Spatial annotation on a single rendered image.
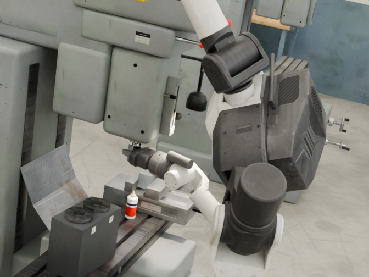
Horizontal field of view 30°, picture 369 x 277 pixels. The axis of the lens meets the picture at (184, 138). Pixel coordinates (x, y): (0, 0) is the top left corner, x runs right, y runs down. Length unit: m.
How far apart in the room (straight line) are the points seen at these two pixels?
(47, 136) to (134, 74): 0.53
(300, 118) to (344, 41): 6.98
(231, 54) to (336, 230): 3.48
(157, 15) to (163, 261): 0.90
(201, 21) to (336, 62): 7.07
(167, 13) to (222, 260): 0.80
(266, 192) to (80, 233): 0.71
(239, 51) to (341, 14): 6.93
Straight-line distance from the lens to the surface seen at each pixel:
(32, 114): 2.53
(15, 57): 2.38
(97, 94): 2.36
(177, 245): 2.66
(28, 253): 2.74
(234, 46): 1.88
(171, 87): 2.35
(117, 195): 2.70
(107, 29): 2.30
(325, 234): 5.10
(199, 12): 1.84
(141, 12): 2.23
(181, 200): 2.67
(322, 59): 8.89
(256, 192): 1.62
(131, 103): 2.34
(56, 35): 2.41
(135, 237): 2.51
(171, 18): 2.19
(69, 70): 2.40
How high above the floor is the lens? 2.15
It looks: 20 degrees down
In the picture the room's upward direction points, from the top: 10 degrees clockwise
